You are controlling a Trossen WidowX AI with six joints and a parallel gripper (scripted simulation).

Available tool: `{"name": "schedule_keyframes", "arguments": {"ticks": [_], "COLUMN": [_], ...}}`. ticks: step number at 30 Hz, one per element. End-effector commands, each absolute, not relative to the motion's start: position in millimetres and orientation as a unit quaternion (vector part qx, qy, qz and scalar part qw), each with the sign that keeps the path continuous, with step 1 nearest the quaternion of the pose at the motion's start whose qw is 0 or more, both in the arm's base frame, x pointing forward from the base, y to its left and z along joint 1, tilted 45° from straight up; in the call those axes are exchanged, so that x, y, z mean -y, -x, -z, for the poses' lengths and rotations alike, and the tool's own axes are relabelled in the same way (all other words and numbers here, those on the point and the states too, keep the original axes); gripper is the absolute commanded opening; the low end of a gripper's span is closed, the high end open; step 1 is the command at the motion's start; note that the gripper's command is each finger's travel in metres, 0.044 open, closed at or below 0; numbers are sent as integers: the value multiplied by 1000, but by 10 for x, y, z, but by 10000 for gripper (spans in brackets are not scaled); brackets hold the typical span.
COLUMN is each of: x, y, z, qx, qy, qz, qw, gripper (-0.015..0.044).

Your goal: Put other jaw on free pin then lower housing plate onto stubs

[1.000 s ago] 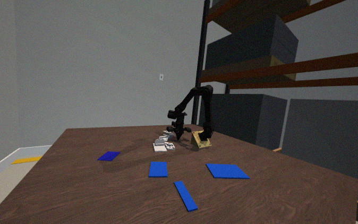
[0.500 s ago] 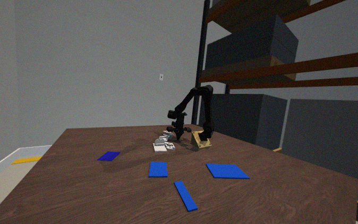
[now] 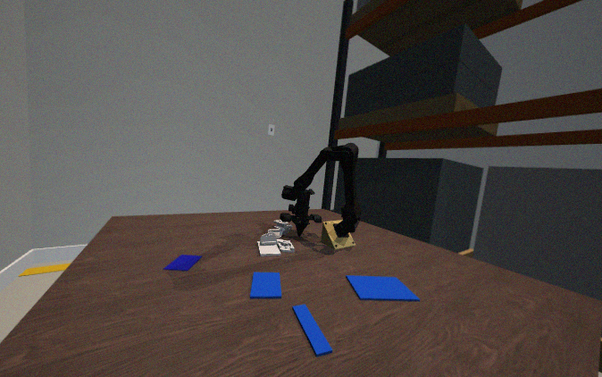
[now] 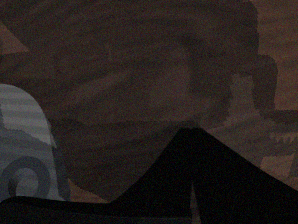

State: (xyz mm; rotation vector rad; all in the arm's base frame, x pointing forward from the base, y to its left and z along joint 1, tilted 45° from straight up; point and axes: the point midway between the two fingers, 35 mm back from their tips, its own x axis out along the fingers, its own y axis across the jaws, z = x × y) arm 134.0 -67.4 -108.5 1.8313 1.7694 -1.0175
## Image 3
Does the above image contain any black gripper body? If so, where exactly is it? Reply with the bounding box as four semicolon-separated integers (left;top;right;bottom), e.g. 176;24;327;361
280;202;322;223

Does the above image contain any blue flat bar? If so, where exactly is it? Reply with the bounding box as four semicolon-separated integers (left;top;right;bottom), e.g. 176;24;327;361
292;304;332;357

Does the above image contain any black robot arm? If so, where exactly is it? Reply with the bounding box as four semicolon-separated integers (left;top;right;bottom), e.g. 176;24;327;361
281;143;361;238

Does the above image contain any blue flat rectangular plate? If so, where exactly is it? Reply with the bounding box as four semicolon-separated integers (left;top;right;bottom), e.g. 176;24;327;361
250;272;281;298
346;275;420;302
164;255;202;271

